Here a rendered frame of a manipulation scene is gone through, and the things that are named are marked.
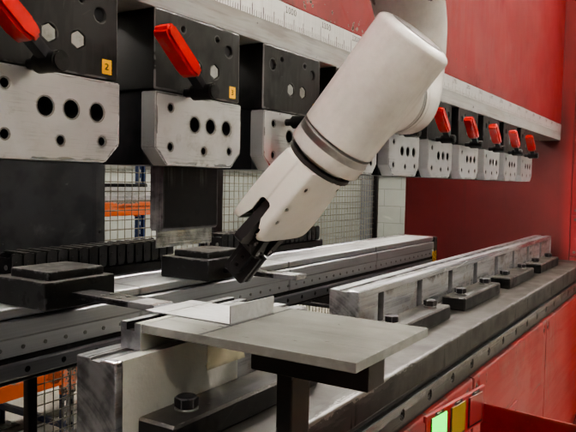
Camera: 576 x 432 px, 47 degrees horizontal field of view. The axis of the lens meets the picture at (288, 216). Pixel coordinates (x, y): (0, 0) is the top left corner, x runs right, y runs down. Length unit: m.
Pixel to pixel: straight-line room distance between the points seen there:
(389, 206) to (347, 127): 7.96
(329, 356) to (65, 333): 0.49
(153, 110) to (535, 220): 2.26
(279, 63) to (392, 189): 7.71
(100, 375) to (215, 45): 0.39
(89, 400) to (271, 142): 0.39
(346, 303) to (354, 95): 0.60
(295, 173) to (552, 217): 2.20
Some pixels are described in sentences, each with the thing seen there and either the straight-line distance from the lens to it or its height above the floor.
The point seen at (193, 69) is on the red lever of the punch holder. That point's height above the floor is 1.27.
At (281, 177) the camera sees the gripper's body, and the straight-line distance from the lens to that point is 0.68.
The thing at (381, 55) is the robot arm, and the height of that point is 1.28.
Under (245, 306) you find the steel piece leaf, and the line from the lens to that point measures 0.76.
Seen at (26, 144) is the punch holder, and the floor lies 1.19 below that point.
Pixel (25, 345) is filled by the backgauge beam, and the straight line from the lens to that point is 0.98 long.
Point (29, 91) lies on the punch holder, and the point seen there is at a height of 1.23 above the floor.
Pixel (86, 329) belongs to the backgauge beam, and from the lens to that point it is 1.04.
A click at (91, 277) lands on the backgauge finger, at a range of 0.97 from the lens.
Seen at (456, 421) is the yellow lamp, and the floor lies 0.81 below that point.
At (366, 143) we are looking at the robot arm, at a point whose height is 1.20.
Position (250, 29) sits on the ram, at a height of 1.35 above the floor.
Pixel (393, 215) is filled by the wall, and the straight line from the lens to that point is 8.59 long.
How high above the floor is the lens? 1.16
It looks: 3 degrees down
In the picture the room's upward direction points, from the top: 1 degrees clockwise
